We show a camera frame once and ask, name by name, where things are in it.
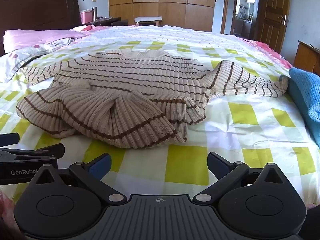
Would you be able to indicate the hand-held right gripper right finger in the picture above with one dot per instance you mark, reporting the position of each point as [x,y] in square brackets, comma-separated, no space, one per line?
[216,165]

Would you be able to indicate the dark wooden nightstand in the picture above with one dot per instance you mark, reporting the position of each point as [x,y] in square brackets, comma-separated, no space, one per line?
[112,21]

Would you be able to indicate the yellow checked bed sheet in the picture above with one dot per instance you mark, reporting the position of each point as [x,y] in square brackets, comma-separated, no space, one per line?
[250,120]

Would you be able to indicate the pink basket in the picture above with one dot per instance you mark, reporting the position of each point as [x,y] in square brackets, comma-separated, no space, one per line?
[85,17]

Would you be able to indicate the metal thermos bottle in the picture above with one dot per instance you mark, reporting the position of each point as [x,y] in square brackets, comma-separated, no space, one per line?
[94,13]

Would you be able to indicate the pink pillow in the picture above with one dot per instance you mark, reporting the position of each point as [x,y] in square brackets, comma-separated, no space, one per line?
[37,36]

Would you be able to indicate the wooden wardrobe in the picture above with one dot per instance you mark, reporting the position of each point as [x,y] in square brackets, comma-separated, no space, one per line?
[162,2]

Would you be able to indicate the dark wooden headboard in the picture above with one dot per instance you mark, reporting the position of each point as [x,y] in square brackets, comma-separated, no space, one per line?
[37,5]

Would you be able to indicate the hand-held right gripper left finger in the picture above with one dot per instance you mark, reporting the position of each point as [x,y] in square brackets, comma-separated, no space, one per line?
[101,167]

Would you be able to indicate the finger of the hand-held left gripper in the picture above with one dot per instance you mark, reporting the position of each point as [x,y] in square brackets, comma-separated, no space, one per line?
[10,138]
[37,151]

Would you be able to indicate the wooden side cabinet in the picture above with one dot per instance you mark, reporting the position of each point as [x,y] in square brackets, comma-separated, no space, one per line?
[307,55]

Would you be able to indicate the beige brown-striped knit sweater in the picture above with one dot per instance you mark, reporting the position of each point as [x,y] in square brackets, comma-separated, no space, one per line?
[130,85]

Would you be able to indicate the pink floral bed sheet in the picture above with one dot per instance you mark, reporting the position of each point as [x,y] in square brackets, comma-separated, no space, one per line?
[270,50]

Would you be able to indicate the wooden door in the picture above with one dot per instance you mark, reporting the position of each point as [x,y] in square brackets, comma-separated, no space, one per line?
[272,12]

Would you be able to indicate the blue knit cloth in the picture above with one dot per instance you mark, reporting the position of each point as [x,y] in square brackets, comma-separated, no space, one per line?
[306,95]

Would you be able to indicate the wooden stool with cushion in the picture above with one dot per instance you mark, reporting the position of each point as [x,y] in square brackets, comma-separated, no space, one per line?
[148,19]

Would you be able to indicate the white printed pillow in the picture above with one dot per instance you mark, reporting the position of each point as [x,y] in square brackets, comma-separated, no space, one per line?
[15,60]

